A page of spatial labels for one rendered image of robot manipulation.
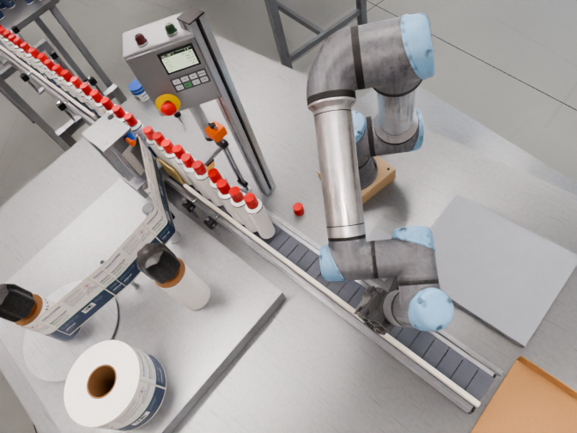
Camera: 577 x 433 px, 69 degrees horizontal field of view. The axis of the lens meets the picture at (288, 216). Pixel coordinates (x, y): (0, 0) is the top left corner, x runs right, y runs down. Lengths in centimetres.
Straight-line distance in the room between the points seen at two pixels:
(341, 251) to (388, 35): 40
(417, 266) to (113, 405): 77
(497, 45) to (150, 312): 267
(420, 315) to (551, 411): 52
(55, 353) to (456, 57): 273
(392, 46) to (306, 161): 76
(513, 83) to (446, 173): 159
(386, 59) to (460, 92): 208
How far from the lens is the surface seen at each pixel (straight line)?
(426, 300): 78
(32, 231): 186
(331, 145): 80
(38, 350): 151
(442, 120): 158
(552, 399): 123
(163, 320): 132
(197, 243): 137
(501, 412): 119
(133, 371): 115
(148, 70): 105
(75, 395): 122
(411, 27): 83
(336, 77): 81
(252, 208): 116
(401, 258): 80
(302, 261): 124
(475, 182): 143
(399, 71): 83
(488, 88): 291
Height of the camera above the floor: 199
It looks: 57 degrees down
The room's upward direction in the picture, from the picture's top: 22 degrees counter-clockwise
